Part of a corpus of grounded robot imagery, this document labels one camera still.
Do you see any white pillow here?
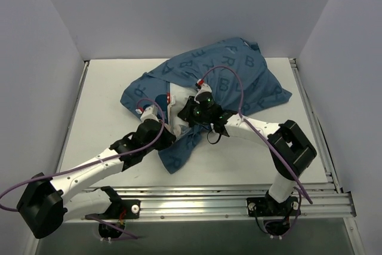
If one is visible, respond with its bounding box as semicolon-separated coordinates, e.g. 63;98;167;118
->
167;83;196;139

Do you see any blue patterned pillowcase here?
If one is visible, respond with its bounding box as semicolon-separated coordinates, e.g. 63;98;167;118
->
120;38;292;174

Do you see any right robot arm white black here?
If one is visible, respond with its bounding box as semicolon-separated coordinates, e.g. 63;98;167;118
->
178;92;317;215

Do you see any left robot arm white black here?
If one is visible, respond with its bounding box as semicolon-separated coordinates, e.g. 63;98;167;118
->
17;119;176;239

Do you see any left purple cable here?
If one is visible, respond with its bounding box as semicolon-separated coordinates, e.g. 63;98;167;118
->
0;98;165;213

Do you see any purple cable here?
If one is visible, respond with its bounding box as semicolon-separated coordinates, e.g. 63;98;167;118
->
0;98;165;213
199;66;313;205

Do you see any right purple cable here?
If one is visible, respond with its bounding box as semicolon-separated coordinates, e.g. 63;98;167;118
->
199;66;313;205

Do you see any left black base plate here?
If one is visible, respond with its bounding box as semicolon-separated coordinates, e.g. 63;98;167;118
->
102;199;141;220

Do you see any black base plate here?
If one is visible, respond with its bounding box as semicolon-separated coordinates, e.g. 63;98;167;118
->
102;199;141;220
246;196;301;217

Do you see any aluminium left side rail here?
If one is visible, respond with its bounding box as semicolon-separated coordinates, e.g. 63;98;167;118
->
55;60;90;173

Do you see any aluminium rail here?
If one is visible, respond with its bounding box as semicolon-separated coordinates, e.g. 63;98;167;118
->
288;59;343;193
55;60;90;173

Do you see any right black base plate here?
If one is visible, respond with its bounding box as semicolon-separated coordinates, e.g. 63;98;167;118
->
246;196;301;217

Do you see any aluminium right side rail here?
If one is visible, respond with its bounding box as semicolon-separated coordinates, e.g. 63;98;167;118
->
288;59;343;193

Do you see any aluminium front rail frame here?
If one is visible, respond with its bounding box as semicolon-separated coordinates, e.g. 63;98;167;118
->
116;189;356;222

